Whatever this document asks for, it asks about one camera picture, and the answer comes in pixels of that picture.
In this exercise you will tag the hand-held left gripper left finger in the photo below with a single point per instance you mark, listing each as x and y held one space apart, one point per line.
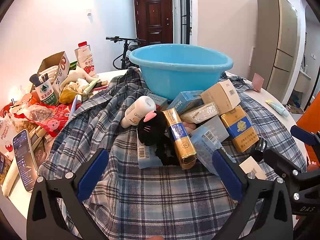
92 173

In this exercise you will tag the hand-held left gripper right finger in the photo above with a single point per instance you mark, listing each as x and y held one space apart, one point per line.
226 176

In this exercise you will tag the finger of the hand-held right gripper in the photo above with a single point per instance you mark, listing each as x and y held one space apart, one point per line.
303 133
280 161

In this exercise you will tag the small black box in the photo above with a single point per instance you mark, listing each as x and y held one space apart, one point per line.
261 145

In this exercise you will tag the small white box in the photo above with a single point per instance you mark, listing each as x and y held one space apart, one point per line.
251 167

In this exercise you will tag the gold blue cigarette pack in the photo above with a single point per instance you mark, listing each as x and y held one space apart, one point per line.
240 127

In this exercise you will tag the black plush cat toy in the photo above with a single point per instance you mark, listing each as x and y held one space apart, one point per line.
152 127

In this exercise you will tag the blue plastic basin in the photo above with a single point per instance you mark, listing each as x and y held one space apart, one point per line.
180 75

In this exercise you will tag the orange chair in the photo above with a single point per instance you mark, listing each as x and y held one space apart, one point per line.
311 120

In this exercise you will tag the light blue tube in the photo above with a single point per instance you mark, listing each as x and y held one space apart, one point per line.
277 107

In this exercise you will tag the light blue barcode box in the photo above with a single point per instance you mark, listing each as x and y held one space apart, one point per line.
205 145

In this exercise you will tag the grey box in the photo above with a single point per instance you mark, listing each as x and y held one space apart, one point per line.
216 127

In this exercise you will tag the light blue flat box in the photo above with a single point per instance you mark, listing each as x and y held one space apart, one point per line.
147 157

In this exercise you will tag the long gold blue carton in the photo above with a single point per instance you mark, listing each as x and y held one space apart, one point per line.
180 137

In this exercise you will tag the blue plaid shirt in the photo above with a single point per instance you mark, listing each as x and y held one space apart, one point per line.
150 200

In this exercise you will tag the red snack bag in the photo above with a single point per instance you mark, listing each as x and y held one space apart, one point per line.
55 122

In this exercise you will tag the pink cup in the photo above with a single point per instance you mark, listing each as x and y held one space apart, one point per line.
258 82

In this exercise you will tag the clear wrapped tissue pack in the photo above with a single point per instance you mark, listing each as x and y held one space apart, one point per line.
200 112

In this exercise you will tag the smartphone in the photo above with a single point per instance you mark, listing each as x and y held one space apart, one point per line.
23 160

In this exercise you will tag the white plastic bottle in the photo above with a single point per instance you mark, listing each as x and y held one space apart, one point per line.
137 111

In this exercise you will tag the beige cardboard box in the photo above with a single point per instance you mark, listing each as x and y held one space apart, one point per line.
221 97

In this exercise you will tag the light blue printed box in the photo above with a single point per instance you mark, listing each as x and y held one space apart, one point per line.
186 100

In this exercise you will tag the green label cut bottle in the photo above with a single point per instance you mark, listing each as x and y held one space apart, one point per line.
47 93

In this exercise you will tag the beige cabinet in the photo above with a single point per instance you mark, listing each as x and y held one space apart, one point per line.
277 45

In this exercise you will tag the light blue small box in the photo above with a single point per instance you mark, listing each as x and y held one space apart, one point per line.
157 99

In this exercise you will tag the white plush toy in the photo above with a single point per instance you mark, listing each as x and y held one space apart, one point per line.
75 76

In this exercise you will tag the cardboard box with pretzel print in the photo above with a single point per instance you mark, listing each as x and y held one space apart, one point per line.
60 67

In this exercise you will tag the red capped milk carton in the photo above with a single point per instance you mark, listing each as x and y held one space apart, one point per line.
86 61

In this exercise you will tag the black bicycle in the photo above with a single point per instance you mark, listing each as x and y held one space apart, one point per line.
125 57

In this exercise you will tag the dark red entrance door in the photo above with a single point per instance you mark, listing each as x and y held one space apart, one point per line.
153 17

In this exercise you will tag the black framed glass door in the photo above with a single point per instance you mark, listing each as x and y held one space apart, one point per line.
185 12

